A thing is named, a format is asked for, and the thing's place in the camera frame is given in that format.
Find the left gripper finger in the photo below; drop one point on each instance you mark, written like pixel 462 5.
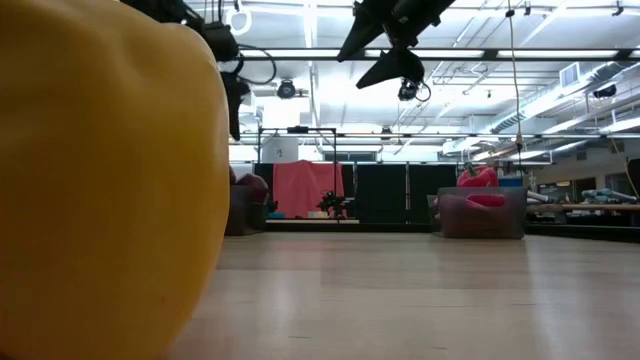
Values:
pixel 236 95

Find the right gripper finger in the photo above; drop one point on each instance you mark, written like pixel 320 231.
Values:
pixel 372 20
pixel 400 67

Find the small black robot arm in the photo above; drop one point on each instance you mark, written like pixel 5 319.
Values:
pixel 332 202

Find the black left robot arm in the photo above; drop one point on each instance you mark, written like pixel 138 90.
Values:
pixel 160 7

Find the black round hanging fixture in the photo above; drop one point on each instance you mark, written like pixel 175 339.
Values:
pixel 286 89
pixel 407 91

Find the white square box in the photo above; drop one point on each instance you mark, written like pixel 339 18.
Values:
pixel 280 150

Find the black crossbar with light strips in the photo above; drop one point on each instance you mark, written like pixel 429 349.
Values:
pixel 491 54

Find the pink cloth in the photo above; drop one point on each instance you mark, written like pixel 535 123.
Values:
pixel 300 187

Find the grey translucent bin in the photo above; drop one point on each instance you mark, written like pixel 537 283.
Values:
pixel 480 225
pixel 247 220

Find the blue storage box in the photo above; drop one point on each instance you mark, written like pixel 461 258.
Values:
pixel 511 181

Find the white air vent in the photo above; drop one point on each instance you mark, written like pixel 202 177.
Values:
pixel 570 75

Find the yellow bell pepper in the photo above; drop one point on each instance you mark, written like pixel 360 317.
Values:
pixel 100 200

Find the wooden background table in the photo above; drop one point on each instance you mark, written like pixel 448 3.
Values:
pixel 585 207

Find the light blue machine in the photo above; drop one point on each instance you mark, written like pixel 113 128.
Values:
pixel 600 194

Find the black metal frame stand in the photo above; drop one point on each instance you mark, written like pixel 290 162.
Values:
pixel 297 129

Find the black partition wall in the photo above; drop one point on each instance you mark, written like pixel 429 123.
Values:
pixel 380 192

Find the black aluminium table frame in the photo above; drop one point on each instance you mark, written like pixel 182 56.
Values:
pixel 585 232

